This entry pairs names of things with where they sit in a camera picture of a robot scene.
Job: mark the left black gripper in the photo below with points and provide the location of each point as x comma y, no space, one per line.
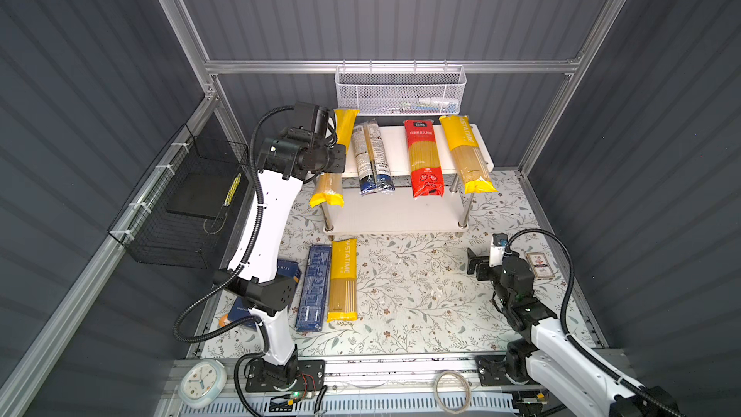
335,159

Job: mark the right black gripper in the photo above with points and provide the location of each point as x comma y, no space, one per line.
481,264

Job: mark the yellow spaghetti pack barcode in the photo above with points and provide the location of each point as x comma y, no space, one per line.
329,188

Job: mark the blue white spaghetti pack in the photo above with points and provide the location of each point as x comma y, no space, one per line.
371,161

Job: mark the red spaghetti pack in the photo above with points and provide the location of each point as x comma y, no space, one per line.
426,173

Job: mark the yellow pastatime spaghetti pack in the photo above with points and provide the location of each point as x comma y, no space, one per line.
342,296
467,155

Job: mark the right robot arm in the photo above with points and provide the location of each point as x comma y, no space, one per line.
547,352

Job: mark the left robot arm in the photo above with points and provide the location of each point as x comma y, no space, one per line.
256,259

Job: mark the white two-tier shelf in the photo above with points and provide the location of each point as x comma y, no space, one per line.
399,212

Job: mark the toothpaste tube in basket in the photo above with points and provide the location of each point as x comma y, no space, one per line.
442,105

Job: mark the light blue spaghetti box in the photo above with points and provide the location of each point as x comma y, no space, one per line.
311,311

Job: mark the dark blue spaghetti box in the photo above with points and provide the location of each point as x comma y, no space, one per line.
269,297

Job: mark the white round clock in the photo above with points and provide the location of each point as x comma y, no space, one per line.
203,384

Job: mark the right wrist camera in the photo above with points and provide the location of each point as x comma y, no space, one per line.
498,249

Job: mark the white wire mesh basket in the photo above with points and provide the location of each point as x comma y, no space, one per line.
395,92

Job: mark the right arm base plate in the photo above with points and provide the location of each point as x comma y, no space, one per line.
493,370

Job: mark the black wire basket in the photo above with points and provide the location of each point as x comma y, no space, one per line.
185,210

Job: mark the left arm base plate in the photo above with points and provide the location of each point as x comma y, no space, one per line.
298,375

